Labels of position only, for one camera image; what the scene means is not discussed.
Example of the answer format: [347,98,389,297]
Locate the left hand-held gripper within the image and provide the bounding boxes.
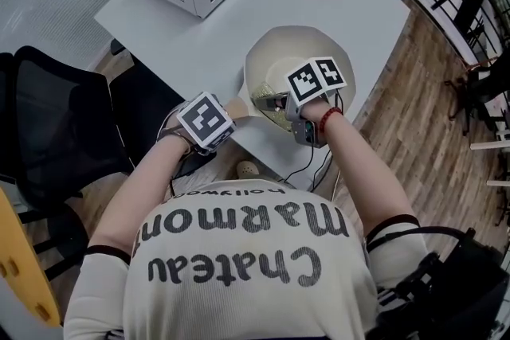
[156,91,237,155]

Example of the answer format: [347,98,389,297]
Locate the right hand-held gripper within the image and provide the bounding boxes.
[253,56,347,150]

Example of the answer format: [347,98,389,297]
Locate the cream frying pan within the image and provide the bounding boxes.
[224,24,357,133]

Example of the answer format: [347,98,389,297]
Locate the person's right forearm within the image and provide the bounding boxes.
[305,98,420,229]

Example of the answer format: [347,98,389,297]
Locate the person's left forearm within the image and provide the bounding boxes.
[86,130,193,260]

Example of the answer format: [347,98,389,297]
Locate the beige shoe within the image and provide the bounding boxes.
[235,159,261,181]

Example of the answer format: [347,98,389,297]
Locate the black mesh office chair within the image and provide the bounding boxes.
[0,45,187,280]

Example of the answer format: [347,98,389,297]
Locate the white printed t-shirt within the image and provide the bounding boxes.
[62,178,432,340]

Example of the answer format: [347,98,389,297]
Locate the black equipment pack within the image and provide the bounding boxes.
[365,225,510,340]

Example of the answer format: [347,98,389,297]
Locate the red bead bracelet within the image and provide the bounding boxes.
[318,106,344,135]

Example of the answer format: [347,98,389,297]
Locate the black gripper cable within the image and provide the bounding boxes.
[285,146,336,189]

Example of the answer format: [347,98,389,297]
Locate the white wooden frame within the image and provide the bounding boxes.
[469,138,510,189]

